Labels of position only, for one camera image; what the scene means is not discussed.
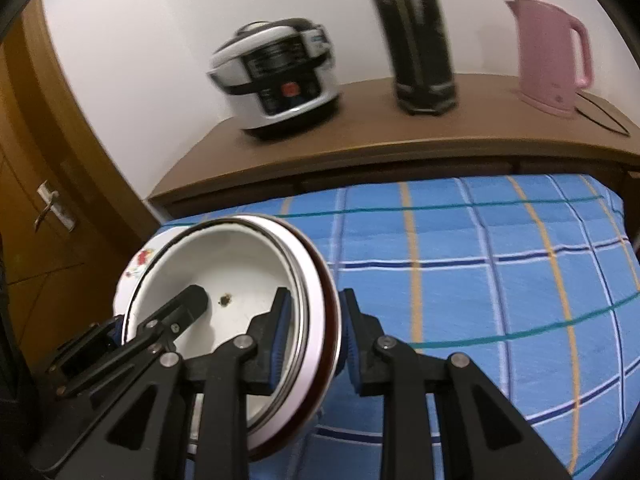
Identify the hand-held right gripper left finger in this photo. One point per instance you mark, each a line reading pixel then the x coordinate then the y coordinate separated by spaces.
pixel 281 341

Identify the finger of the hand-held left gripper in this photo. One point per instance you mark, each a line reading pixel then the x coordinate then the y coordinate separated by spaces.
pixel 175 316

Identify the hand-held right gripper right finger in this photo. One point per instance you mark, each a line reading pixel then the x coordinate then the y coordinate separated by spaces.
pixel 351 346

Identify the red flower white plate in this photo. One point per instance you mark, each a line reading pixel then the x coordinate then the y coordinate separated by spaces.
pixel 142 262

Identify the white bowl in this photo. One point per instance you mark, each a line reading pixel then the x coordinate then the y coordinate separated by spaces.
pixel 235 280

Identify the blue plaid cloth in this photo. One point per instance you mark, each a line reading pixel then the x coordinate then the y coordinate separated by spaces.
pixel 475 310

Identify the wooden cabinet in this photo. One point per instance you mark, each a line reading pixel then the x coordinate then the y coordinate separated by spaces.
pixel 380 130

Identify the wooden door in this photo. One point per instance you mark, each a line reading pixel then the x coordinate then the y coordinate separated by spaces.
pixel 30 135

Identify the white black rice cooker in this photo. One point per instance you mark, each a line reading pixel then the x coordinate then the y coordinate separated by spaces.
pixel 280 85

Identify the black thermos flask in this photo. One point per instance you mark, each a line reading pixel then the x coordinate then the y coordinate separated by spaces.
pixel 415 35

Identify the pink electric kettle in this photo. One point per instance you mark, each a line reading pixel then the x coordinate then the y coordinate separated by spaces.
pixel 545 60

